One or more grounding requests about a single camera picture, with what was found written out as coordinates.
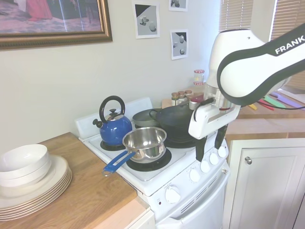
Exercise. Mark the large white oven knob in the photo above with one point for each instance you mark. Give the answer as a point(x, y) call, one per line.
point(172, 195)

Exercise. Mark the glass jar red checkered lid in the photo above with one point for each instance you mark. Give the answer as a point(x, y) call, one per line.
point(199, 77)

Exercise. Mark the gold rimmed white plate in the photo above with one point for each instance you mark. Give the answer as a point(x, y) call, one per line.
point(47, 195)
point(47, 204)
point(47, 200)
point(59, 167)

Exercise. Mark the silver cabinet knob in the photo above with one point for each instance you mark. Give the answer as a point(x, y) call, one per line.
point(248, 160)

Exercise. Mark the black wok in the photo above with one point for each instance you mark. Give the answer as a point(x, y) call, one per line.
point(174, 117)

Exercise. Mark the yellow knife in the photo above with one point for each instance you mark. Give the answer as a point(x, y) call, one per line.
point(252, 107)

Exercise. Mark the white cabinet door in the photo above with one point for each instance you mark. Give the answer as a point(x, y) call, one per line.
point(269, 186)

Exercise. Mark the white oven door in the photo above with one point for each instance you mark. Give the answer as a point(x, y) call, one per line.
point(202, 210)

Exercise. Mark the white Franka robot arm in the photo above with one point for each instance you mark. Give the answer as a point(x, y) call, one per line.
point(238, 71)

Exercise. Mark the white electric stove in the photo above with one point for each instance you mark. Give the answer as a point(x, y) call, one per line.
point(152, 174)

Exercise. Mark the medium grey shapes paper print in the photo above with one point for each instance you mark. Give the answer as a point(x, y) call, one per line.
point(179, 45)

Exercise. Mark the white ceramic bowl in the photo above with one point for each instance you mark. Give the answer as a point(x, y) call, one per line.
point(45, 168)
point(44, 177)
point(23, 157)

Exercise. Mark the gold framed painting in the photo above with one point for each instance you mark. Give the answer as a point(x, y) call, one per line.
point(47, 16)

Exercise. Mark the black coil burner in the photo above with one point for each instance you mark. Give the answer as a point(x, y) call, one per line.
point(147, 166)
point(107, 146)
point(181, 142)

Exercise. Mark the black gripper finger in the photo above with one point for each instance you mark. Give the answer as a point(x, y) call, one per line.
point(200, 149)
point(220, 139)

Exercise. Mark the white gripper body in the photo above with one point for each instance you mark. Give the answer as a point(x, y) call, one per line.
point(202, 124)

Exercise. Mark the purple knife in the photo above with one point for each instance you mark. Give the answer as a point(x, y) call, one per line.
point(290, 99)

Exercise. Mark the green knife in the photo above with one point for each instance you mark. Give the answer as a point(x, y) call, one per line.
point(275, 100)

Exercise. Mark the large grey shapes paper print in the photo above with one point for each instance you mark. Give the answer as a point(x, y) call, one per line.
point(146, 20)

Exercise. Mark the small cropped paper print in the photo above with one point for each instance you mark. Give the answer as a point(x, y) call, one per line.
point(178, 4)

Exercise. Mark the red knife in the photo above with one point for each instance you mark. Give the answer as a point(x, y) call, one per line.
point(265, 104)

